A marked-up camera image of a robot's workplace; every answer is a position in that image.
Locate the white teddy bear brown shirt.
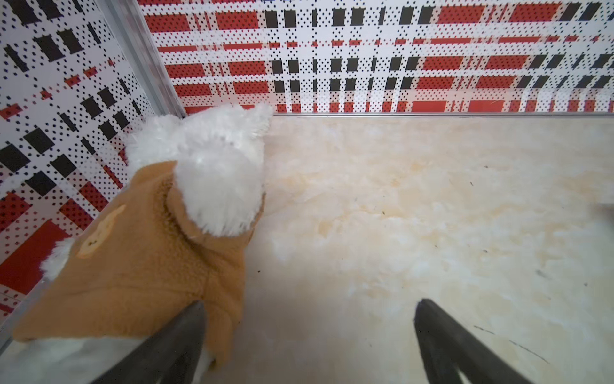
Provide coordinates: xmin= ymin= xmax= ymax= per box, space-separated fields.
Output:
xmin=1 ymin=105 xmax=273 ymax=383

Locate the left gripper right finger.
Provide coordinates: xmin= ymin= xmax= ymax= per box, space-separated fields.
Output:
xmin=414 ymin=299 xmax=529 ymax=383

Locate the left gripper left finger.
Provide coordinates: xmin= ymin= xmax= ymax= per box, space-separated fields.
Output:
xmin=94 ymin=301 xmax=207 ymax=384

